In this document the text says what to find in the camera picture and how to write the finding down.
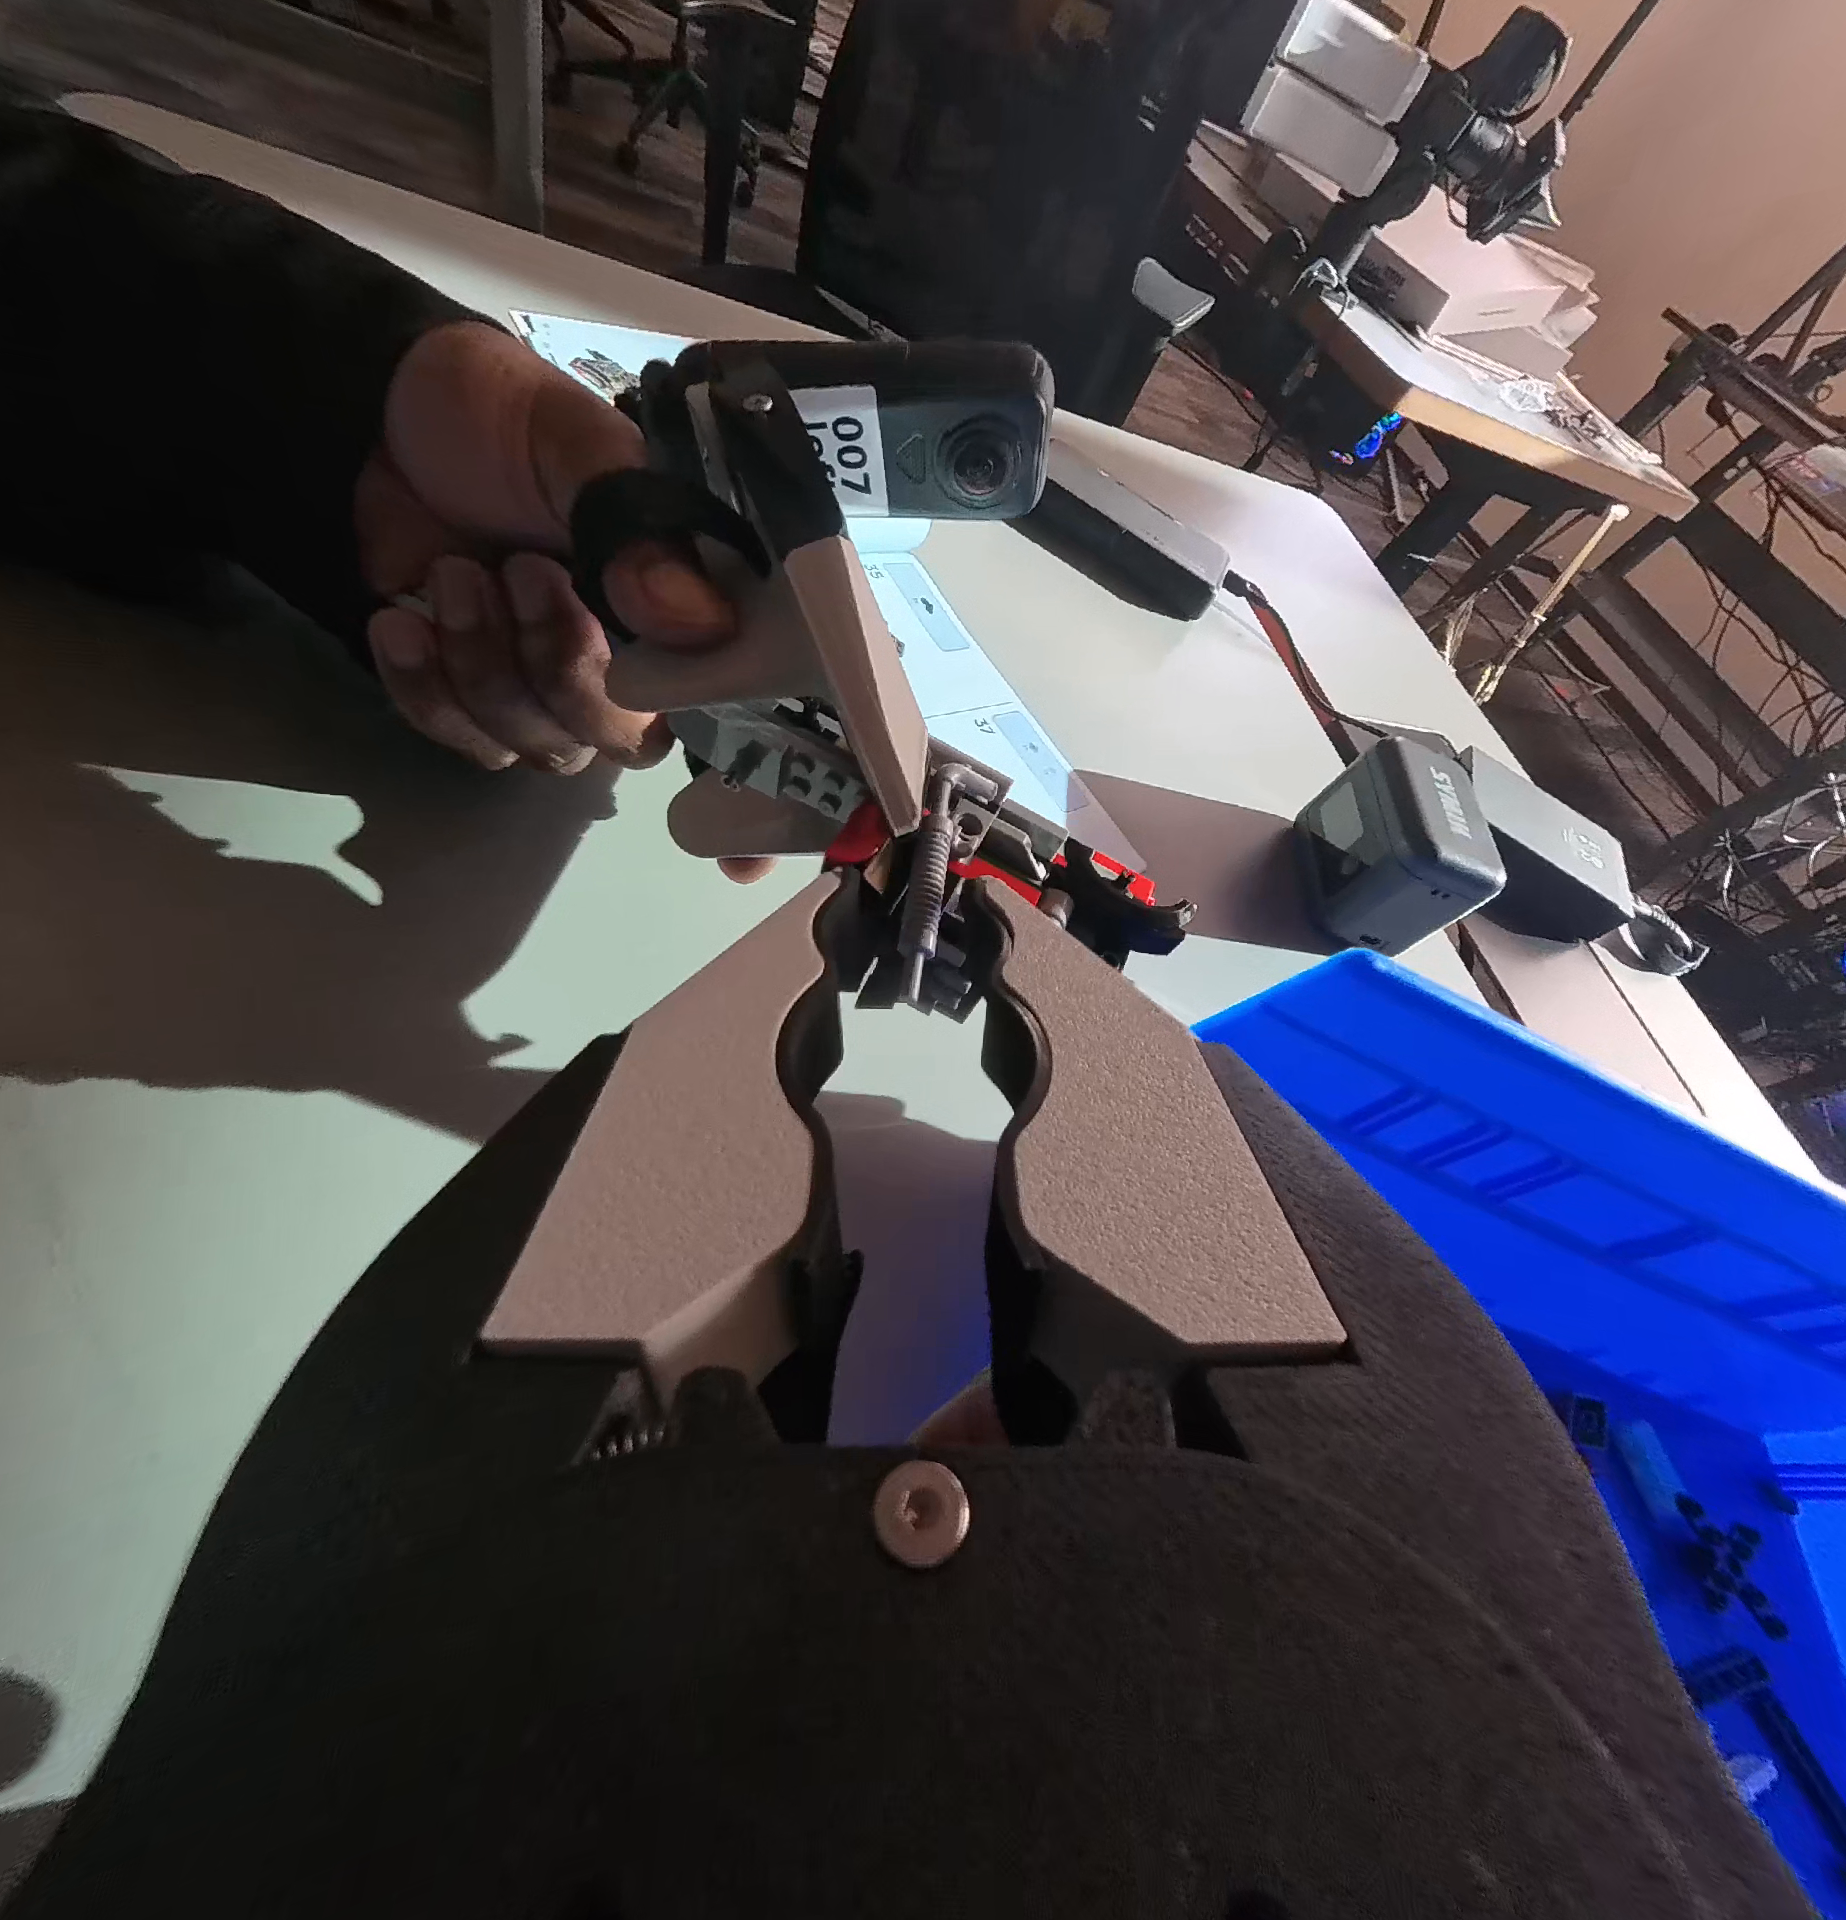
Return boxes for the grey toy spring shock piece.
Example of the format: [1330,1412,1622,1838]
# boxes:
[901,764,999,998]

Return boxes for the blue plastic bin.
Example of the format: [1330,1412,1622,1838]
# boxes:
[1193,946,1846,1920]

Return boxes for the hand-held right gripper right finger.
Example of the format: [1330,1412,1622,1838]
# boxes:
[965,882,1351,1444]

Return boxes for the white desk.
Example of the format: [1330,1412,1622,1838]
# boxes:
[0,90,1824,1816]

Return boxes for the black office chair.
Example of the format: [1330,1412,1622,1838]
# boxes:
[796,0,1219,423]

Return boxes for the red and black cable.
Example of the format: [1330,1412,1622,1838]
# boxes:
[1223,569,1410,753]

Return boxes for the person's left forearm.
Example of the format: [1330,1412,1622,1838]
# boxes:
[0,90,507,662]

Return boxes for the person's left hand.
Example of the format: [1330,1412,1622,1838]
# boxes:
[357,321,782,888]

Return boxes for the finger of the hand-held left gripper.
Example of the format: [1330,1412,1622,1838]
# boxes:
[791,531,928,839]

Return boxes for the light blue instruction booklet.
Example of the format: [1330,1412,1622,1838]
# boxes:
[510,306,1105,857]

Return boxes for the black camera on stand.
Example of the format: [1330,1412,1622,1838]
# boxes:
[1403,7,1574,241]

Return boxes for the background work table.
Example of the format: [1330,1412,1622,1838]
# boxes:
[1187,126,1705,602]

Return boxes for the toy brick vehicle model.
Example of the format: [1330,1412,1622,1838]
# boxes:
[670,696,1199,1022]

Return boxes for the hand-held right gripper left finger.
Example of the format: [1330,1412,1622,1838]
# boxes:
[474,873,865,1433]

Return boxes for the pile of loose toy bricks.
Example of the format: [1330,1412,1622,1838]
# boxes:
[1553,1394,1846,1891]

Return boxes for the black flat box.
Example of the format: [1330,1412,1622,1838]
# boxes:
[1035,449,1237,622]

